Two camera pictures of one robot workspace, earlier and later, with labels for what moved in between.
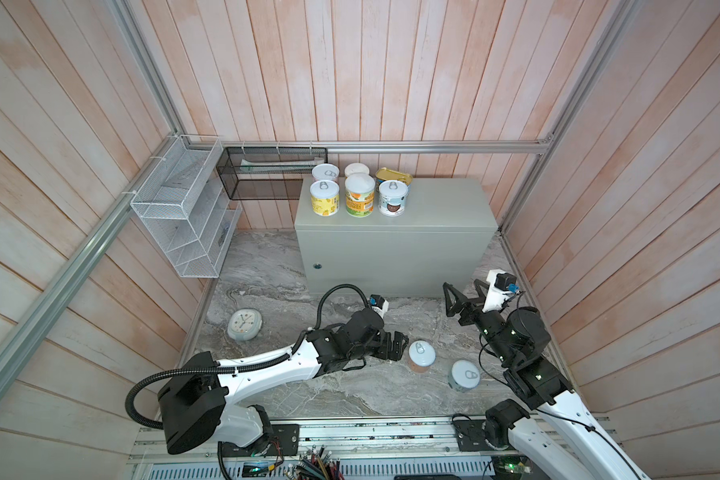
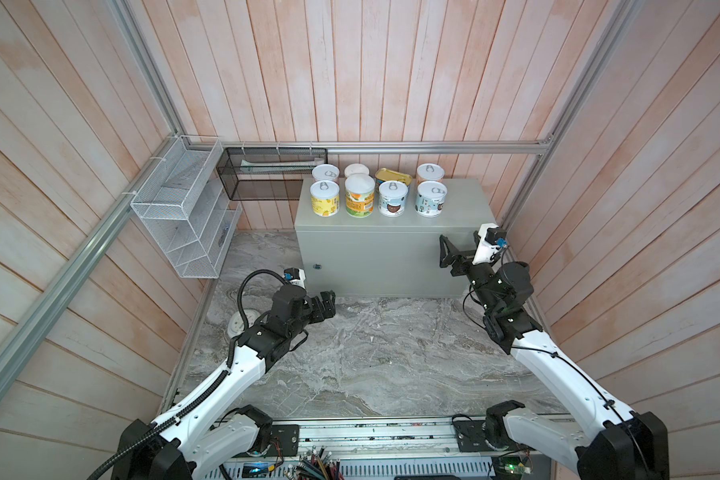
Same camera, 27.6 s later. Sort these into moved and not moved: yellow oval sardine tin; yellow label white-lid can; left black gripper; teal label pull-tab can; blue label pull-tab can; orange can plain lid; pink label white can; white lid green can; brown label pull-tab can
Moved: brown label pull-tab can; teal label pull-tab can; left black gripper
Not moved: yellow oval sardine tin; pink label white can; orange can plain lid; yellow label white-lid can; white lid green can; blue label pull-tab can
